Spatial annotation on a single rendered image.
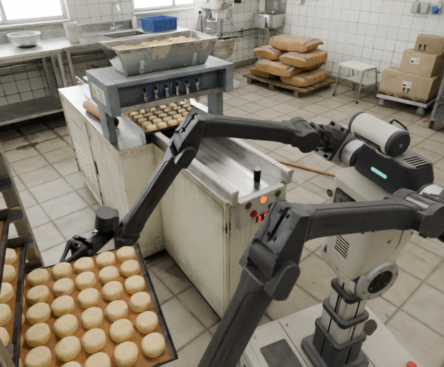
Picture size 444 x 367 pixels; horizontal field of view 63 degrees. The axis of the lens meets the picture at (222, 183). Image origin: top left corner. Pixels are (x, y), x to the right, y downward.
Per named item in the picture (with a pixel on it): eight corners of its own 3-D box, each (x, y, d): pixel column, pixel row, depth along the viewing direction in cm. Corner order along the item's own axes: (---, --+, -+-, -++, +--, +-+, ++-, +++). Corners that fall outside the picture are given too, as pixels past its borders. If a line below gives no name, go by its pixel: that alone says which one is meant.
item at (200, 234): (164, 258, 238) (150, 132, 191) (209, 238, 254) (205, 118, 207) (226, 336, 189) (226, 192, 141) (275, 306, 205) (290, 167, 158)
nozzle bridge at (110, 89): (97, 130, 207) (84, 70, 189) (204, 105, 242) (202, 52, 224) (117, 151, 184) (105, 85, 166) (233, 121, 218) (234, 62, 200)
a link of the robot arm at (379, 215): (290, 216, 55) (255, 192, 64) (272, 291, 60) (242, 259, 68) (456, 204, 77) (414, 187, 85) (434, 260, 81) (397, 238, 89)
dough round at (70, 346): (68, 338, 81) (65, 332, 80) (86, 345, 80) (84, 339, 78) (51, 357, 77) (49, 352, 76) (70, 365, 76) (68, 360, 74)
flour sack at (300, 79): (302, 89, 505) (303, 79, 497) (278, 84, 530) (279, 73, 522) (330, 79, 548) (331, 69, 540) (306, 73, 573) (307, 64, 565)
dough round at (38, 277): (27, 289, 93) (25, 283, 92) (29, 275, 97) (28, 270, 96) (48, 284, 94) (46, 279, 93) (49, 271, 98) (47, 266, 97)
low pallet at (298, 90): (242, 81, 577) (242, 74, 572) (274, 72, 624) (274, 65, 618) (303, 100, 503) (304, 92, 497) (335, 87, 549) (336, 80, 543)
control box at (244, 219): (234, 226, 155) (235, 199, 147) (277, 207, 166) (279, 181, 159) (239, 231, 152) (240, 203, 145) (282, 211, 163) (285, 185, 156)
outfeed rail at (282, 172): (119, 78, 298) (118, 70, 294) (123, 78, 299) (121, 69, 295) (287, 185, 156) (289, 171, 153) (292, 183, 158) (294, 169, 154)
